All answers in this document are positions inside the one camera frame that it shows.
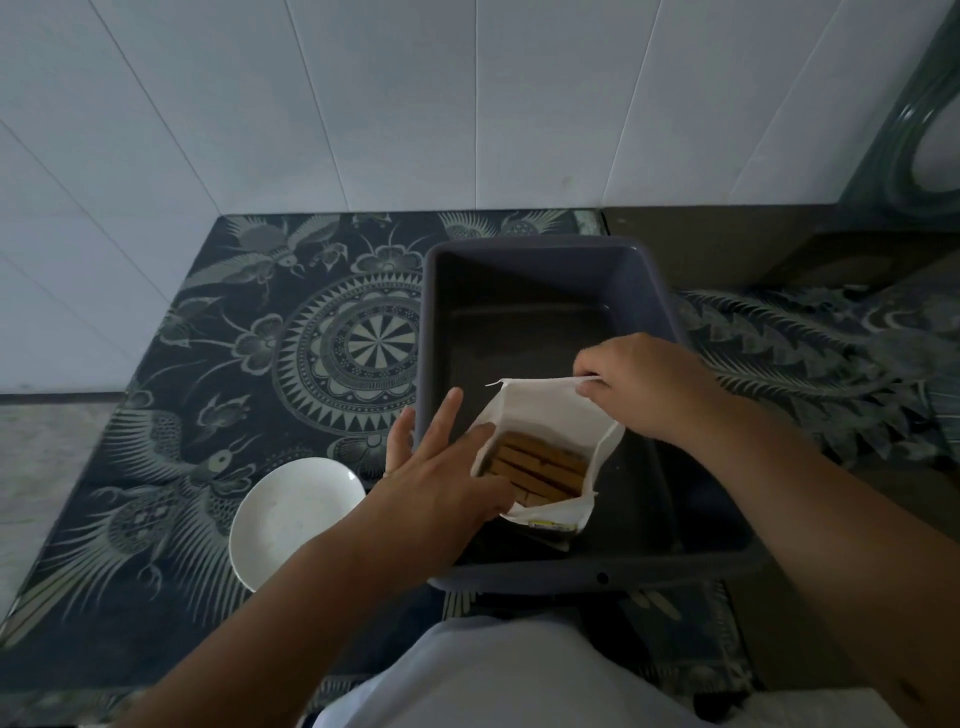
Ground person's right hand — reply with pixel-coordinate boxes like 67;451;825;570
573;333;726;445

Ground dark green glossy round frame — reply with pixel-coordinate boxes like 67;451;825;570
838;0;960;235

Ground person's white shirt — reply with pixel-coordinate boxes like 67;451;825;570
311;613;931;728

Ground dark bird patterned tablecloth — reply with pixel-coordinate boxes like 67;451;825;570
0;210;960;728

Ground person's left hand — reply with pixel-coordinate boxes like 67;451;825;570
358;387;521;580

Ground person's right forearm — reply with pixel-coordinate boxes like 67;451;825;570
671;386;960;723

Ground white biscuit packet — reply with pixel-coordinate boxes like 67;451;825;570
470;377;626;554

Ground person's left forearm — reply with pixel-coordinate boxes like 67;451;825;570
112;491;451;728

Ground white round plate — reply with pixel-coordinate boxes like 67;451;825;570
228;457;367;594

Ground grey plastic tub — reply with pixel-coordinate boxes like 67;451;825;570
414;236;774;597

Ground row of brown wafer biscuits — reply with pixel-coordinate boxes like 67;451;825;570
483;430;591;506

